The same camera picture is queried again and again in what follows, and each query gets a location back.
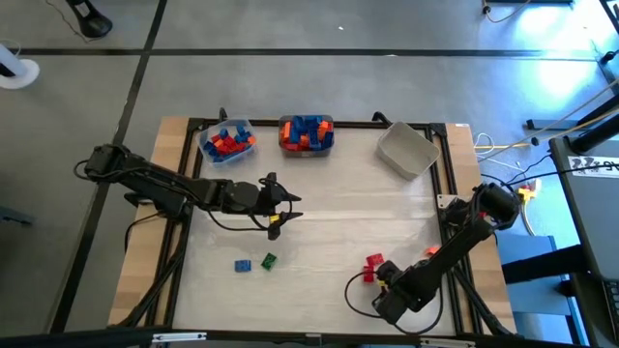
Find black stand base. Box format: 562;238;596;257
65;0;114;40

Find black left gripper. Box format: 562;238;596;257
225;171;305;242

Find white plastic bin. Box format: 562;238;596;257
375;120;442;183

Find clear plastic bin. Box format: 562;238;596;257
196;117;258;169

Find beige rope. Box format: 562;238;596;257
476;76;619;163

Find black aluminium table frame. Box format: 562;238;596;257
144;108;516;339

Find yellow power strip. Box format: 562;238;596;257
516;178;542;237

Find white cable coil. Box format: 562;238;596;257
472;131;499;157

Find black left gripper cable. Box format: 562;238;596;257
206;178;294;232

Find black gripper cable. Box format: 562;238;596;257
343;269;444;336
206;178;294;232

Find silver metal bracket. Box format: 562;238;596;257
151;332;208;344
419;337;478;348

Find beige floor cable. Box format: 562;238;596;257
482;0;533;25

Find white printed label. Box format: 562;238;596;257
567;155;619;180

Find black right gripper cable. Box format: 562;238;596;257
343;269;444;336

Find white round stand base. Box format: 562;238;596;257
0;42;41;91

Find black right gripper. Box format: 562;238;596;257
370;260;427;326

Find dark grey plastic bin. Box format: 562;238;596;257
278;113;336;159

